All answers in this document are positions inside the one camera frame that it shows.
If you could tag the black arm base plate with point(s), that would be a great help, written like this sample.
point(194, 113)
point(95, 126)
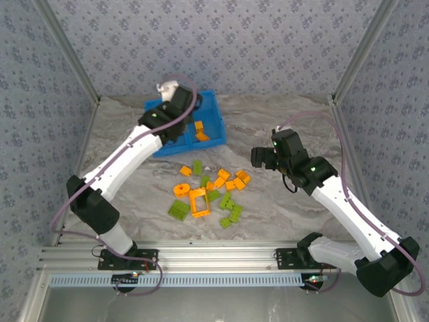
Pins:
point(286, 258)
point(147, 256)

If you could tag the orange lego window frame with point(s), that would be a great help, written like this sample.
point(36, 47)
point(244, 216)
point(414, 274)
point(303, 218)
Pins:
point(191, 203)

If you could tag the wide aluminium mounting rail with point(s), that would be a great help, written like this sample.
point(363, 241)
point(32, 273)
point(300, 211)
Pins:
point(218, 255)

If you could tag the small green lego brick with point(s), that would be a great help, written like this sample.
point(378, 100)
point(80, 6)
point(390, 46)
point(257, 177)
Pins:
point(226, 222)

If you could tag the small lit circuit board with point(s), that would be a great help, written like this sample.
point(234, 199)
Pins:
point(316, 278)
point(135, 274)

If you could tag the aluminium frame post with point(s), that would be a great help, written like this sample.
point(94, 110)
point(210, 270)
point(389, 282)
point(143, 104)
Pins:
point(363, 50)
point(68, 50)

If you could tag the small black bracket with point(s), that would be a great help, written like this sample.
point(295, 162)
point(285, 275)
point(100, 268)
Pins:
point(124, 281)
point(311, 283)

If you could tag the large green lego brick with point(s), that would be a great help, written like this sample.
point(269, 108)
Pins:
point(226, 200)

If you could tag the small orange lego brick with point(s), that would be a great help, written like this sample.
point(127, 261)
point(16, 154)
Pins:
point(210, 185)

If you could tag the blue two-compartment plastic bin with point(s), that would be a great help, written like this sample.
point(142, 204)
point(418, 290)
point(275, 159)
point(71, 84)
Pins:
point(214, 115)

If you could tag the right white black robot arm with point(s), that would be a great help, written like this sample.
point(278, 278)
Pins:
point(352, 208)

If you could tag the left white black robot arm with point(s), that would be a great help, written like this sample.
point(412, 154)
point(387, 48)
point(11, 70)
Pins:
point(124, 157)

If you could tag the grey metal lower panel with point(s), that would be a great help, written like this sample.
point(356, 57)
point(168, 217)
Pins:
point(218, 305)

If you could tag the aluminium side rail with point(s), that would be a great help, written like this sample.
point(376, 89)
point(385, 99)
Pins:
point(88, 132)
point(350, 151)

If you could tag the orange round lego piece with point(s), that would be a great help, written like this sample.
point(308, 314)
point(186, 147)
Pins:
point(179, 192)

